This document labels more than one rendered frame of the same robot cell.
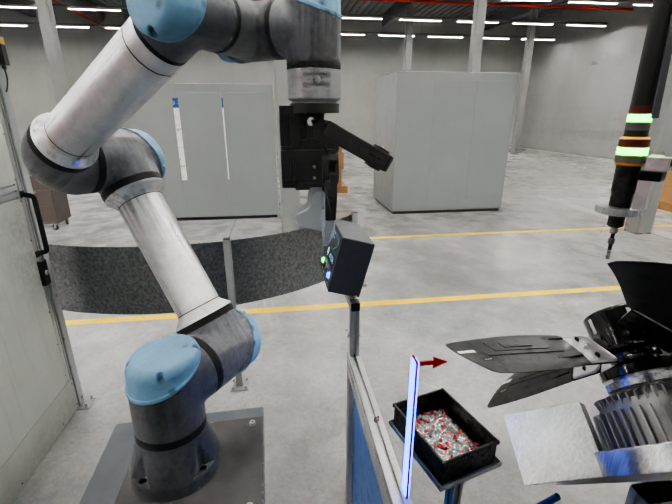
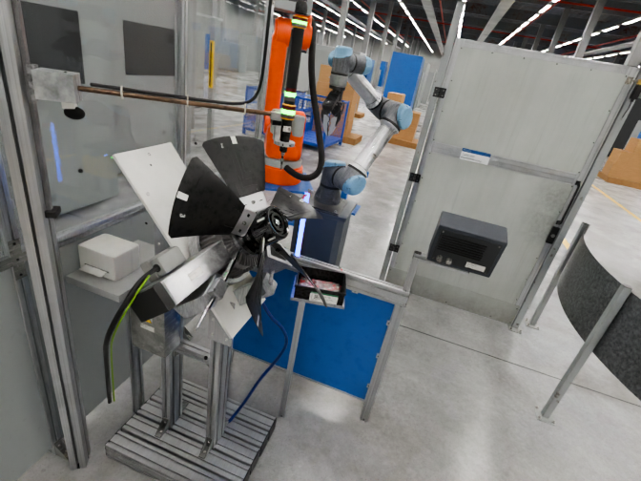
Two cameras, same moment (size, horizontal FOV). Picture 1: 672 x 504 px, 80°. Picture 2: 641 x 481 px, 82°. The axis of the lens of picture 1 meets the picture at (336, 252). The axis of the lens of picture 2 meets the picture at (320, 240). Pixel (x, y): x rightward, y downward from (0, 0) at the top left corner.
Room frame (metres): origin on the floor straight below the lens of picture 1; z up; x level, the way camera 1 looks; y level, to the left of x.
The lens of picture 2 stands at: (1.30, -1.56, 1.73)
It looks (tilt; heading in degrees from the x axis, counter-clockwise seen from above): 26 degrees down; 112
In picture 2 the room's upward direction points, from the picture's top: 11 degrees clockwise
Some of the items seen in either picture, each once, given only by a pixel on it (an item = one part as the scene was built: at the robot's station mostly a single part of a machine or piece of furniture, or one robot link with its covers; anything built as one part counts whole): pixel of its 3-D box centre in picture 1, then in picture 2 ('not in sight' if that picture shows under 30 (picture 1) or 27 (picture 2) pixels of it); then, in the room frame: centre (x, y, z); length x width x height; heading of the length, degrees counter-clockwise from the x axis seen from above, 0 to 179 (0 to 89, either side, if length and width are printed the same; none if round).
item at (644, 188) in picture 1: (631, 185); (282, 129); (0.68, -0.50, 1.50); 0.09 x 0.07 x 0.10; 43
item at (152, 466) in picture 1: (174, 442); (328, 192); (0.56, 0.29, 1.07); 0.15 x 0.15 x 0.10
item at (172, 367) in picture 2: not in sight; (172, 339); (0.37, -0.67, 0.58); 0.09 x 0.05 x 1.15; 98
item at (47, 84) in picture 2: not in sight; (55, 85); (0.23, -0.92, 1.54); 0.10 x 0.07 x 0.09; 43
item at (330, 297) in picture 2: (441, 432); (320, 285); (0.83, -0.27, 0.85); 0.22 x 0.17 x 0.07; 23
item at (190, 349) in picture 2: not in sight; (196, 351); (0.48, -0.65, 0.56); 0.19 x 0.04 x 0.04; 8
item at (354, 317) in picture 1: (354, 328); (411, 271); (1.16, -0.06, 0.96); 0.03 x 0.03 x 0.20; 8
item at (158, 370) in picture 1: (169, 383); (334, 172); (0.57, 0.28, 1.19); 0.13 x 0.12 x 0.14; 154
